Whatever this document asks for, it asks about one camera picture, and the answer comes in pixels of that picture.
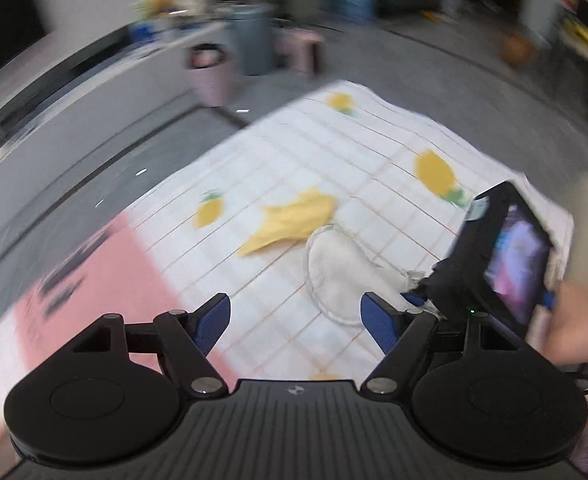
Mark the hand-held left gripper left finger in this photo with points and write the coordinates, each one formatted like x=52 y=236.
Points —
x=211 y=322

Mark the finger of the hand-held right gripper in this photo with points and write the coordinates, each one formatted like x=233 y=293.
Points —
x=416 y=300

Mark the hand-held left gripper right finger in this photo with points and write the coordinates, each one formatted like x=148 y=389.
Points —
x=381 y=322

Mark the person's right hand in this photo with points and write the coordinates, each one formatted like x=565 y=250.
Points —
x=584 y=330

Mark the pink mat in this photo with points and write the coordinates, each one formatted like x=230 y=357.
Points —
x=124 y=270

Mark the yellow cloth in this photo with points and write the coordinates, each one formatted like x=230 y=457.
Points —
x=289 y=222

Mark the checked lemon print tablecloth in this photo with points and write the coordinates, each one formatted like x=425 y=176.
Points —
x=374 y=160

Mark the brown round ball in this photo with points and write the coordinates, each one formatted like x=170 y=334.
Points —
x=518 y=49

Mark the pink waste bin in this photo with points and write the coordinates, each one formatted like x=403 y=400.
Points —
x=211 y=80

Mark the small pink appliance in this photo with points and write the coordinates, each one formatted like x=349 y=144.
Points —
x=301 y=52

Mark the white marble tv console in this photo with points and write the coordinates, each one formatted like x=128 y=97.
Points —
x=74 y=85

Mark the grey trash can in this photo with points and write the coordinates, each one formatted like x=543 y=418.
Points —
x=254 y=40

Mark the blue water jug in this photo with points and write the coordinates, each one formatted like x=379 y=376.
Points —
x=356 y=0

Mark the colourful picture board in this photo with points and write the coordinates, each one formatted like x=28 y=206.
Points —
x=169 y=17

